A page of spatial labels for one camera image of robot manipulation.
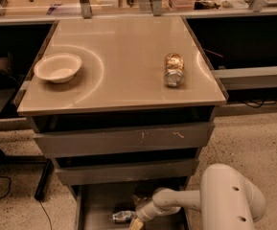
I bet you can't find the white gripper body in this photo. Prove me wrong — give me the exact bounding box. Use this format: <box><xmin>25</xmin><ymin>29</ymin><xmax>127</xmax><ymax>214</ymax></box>
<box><xmin>136</xmin><ymin>198</ymin><xmax>158</xmax><ymax>221</ymax></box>

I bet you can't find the silver blue redbull can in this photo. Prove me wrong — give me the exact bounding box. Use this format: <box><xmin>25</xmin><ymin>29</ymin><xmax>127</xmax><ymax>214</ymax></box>
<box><xmin>112</xmin><ymin>210</ymin><xmax>136</xmax><ymax>223</ymax></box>

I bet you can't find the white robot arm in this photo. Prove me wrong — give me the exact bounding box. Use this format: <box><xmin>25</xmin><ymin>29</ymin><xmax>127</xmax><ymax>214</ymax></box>
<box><xmin>129</xmin><ymin>164</ymin><xmax>266</xmax><ymax>230</ymax></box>

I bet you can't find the bottom open grey drawer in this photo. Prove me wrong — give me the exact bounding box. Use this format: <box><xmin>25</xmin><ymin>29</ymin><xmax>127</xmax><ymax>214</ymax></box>
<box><xmin>74</xmin><ymin>178</ymin><xmax>191</xmax><ymax>230</ymax></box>

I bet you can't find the middle grey drawer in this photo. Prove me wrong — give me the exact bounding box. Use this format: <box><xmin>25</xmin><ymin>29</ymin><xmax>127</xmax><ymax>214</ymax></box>
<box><xmin>56</xmin><ymin>159</ymin><xmax>198</xmax><ymax>186</ymax></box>

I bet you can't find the top grey drawer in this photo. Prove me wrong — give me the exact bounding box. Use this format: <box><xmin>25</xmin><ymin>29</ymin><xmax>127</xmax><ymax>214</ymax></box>
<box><xmin>34</xmin><ymin>122</ymin><xmax>215</xmax><ymax>158</ymax></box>

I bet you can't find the grey drawer cabinet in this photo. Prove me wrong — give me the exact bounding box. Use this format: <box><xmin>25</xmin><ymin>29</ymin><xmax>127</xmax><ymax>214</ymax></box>
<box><xmin>13</xmin><ymin>15</ymin><xmax>230</xmax><ymax>230</ymax></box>

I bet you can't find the black table leg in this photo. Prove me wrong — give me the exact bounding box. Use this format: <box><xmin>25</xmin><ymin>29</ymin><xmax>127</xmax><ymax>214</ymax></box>
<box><xmin>35</xmin><ymin>159</ymin><xmax>54</xmax><ymax>201</ymax></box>

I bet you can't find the white bowl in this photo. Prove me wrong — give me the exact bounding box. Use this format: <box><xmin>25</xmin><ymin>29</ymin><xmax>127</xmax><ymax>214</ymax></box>
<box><xmin>34</xmin><ymin>53</ymin><xmax>82</xmax><ymax>83</ymax></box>

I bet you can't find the grey metal post left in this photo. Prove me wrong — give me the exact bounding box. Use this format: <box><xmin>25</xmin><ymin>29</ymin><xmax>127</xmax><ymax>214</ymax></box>
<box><xmin>79</xmin><ymin>0</ymin><xmax>92</xmax><ymax>19</ymax></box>

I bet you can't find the grey metal post middle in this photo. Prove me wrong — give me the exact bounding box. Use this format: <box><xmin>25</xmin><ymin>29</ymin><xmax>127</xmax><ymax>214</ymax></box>
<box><xmin>152</xmin><ymin>0</ymin><xmax>162</xmax><ymax>16</ymax></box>

